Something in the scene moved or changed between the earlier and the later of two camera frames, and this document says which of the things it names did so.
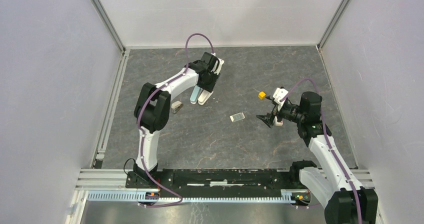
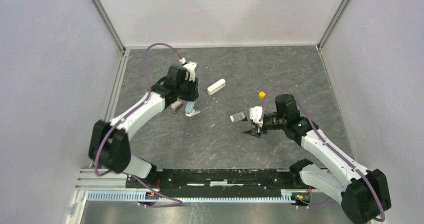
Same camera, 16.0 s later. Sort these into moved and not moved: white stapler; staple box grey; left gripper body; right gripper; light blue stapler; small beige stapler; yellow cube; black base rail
Moved: left gripper body; white stapler; light blue stapler; right gripper
Not moved: yellow cube; black base rail; staple box grey; small beige stapler
